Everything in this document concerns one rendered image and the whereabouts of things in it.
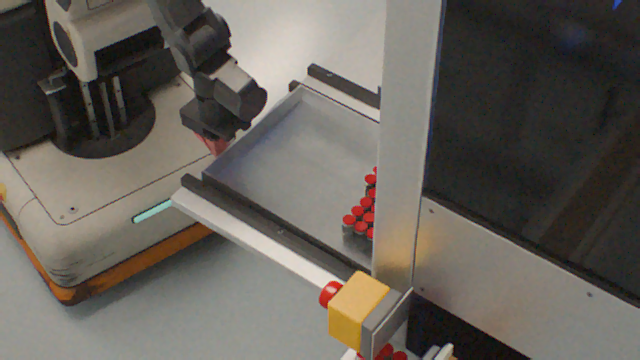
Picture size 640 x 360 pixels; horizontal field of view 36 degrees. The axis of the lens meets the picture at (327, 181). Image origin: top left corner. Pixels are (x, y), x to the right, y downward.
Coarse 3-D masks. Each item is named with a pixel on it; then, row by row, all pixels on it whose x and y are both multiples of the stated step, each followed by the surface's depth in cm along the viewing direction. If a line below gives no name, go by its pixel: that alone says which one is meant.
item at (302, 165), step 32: (288, 96) 172; (320, 96) 172; (256, 128) 168; (288, 128) 171; (320, 128) 171; (352, 128) 171; (224, 160) 164; (256, 160) 166; (288, 160) 166; (320, 160) 166; (352, 160) 166; (224, 192) 160; (256, 192) 161; (288, 192) 161; (320, 192) 161; (352, 192) 161; (288, 224) 153; (320, 224) 157; (352, 256) 152
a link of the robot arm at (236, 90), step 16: (176, 48) 143; (224, 48) 148; (176, 64) 147; (208, 64) 147; (224, 64) 146; (224, 80) 144; (240, 80) 144; (224, 96) 146; (240, 96) 143; (256, 96) 146; (240, 112) 145; (256, 112) 148
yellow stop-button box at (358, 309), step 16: (352, 288) 130; (368, 288) 130; (384, 288) 130; (336, 304) 128; (352, 304) 128; (368, 304) 128; (384, 304) 128; (336, 320) 129; (352, 320) 127; (368, 320) 126; (336, 336) 132; (352, 336) 129; (368, 336) 127; (368, 352) 129
